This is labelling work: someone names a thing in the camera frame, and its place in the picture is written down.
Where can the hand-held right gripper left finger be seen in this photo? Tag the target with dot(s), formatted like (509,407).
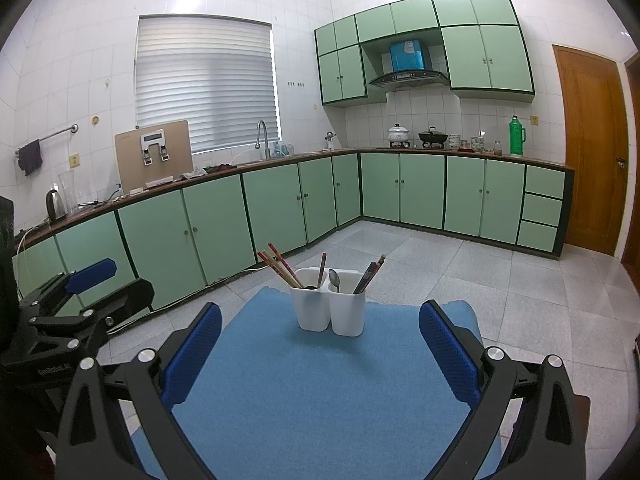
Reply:
(192,355)

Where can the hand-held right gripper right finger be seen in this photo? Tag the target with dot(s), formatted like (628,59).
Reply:
(450,355)

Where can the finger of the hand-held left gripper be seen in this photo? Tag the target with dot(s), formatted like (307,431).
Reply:
(127,295)
(92,272)

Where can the white plastic utensil holder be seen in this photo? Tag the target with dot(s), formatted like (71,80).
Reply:
(312,310)
(347,315)

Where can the wooden chopstick with red end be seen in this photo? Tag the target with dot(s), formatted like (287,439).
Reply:
(275,270)
(282,262)
(281,271)
(290,272)

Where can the metal spoon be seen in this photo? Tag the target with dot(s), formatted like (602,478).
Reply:
(334,279)

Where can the steel electric kettle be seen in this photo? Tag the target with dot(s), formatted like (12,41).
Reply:
(56,203)

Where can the clear glass pitcher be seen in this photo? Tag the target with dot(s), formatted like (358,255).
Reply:
(70,190)

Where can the long green base cabinet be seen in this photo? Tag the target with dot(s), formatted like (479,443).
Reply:
(220,230)

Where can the blue mat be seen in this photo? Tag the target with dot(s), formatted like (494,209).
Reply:
(310,385)

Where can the beige water purifier panel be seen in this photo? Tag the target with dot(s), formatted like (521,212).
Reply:
(152,157)

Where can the dark towel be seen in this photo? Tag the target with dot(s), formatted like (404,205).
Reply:
(30,157)

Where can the green base cabinet with drawers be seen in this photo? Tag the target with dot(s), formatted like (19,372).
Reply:
(450,195)

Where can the metal kitchen faucet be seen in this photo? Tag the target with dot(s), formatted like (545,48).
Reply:
(262,137)

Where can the glass jar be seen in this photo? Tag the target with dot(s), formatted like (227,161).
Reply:
(496,147)

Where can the stack of white bowls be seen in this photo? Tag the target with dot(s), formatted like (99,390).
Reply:
(454,141)

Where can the brown countertop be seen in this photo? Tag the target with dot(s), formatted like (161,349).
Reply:
(545,162)

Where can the white window blinds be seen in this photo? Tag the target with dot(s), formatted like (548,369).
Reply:
(205,85)

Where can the black wok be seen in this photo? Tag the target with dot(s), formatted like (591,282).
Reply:
(432,136)

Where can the white cooking pot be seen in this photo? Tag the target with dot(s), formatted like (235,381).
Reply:
(398,135)

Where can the green thermos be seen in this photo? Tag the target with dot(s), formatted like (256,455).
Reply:
(516,135)

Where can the wooden door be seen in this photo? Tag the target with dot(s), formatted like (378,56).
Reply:
(592,150)

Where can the range hood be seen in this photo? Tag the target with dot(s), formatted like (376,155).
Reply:
(407,67)

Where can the metal towel rail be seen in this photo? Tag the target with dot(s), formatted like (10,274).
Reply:
(50,135)

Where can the small green wall cabinet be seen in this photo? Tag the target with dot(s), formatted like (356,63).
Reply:
(395,20)

